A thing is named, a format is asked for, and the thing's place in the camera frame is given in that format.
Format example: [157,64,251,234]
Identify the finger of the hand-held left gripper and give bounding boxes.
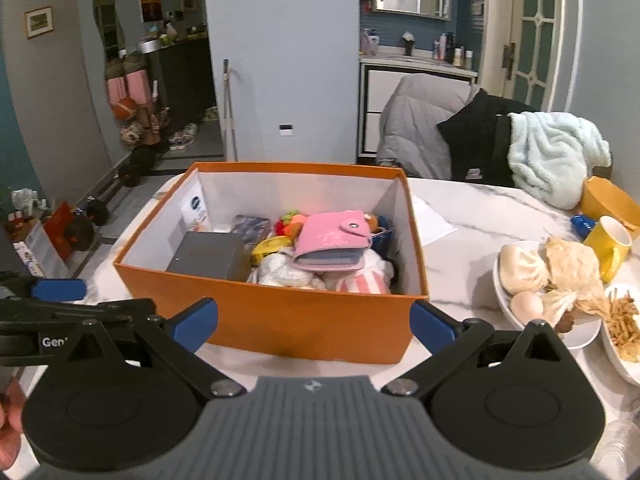
[0,272,87,302]
[0,298,157,333]

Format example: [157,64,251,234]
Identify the dark blue packet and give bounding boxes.
[231,215,272,248]

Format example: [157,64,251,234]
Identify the yellow bowl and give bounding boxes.
[580,176,640,241]

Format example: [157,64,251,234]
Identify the black dumbbell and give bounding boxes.
[75,197,111,226]
[62,215,96,252]

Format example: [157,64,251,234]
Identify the flatbread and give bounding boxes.
[542,236,611,318]

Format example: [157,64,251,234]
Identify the pink wallet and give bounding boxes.
[292,210,373,273]

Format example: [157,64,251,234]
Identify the white knitted item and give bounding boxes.
[250,252,331,291]

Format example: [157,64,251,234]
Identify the black kettlebells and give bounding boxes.
[117,147,158,188]

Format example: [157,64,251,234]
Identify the shredded potato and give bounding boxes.
[606,296,640,348]

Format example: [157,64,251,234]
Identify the white plush hamster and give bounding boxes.
[362,250,398,286]

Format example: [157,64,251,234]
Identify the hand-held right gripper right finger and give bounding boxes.
[382,301,566,397]

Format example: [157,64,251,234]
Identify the glass panel door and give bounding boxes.
[480,0,581,113]

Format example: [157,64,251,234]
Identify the dumpling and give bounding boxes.
[542,290,578,323]

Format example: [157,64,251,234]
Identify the person's left hand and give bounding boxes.
[0,379,25,466]

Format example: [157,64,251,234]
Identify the blue plush toy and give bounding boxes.
[369,214,397,256]

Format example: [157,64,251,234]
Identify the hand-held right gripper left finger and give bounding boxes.
[65,297,247,400]

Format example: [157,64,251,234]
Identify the white dish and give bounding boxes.
[600,282,640,386]

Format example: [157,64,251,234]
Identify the white paper sheet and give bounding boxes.
[410,192,458,247]

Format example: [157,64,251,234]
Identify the red and white boxes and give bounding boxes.
[25,202,76,278]

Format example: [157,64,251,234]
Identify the white drawer cabinet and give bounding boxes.
[357,52,478,158]

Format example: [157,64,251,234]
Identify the yellow mug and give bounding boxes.
[582,215,633,283]

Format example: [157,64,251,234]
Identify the dark cabinet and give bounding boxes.
[145,35,218,126]

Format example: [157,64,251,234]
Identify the light blue fleece blanket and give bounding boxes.
[507,111,612,210]

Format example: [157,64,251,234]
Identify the grey puffer jacket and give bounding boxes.
[376,73,481,178]

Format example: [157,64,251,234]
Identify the framed landscape picture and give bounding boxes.
[24,6,54,40]

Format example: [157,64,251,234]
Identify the pink bags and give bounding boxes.
[105,70,153,106]

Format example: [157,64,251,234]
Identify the steamed bun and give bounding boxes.
[499,242,551,295]

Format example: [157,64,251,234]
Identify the small square cardboard box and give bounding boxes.
[166,231,251,283]

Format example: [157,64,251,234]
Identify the pink striped pouch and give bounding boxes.
[334,270,391,295]

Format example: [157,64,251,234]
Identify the egg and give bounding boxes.
[510,291,545,323]

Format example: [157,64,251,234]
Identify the pair of sneakers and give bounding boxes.
[169,124,199,152]

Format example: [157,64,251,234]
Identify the black jacket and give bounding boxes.
[436,89,536,183]

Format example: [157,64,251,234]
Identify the orange cardboard box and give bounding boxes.
[113,161,430,366]

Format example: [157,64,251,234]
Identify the blue bottle cap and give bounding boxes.
[571,214,597,238]

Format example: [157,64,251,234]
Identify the white plate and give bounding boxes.
[492,240,603,350]

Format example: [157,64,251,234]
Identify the yellow toy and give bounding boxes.
[252,236,296,263]

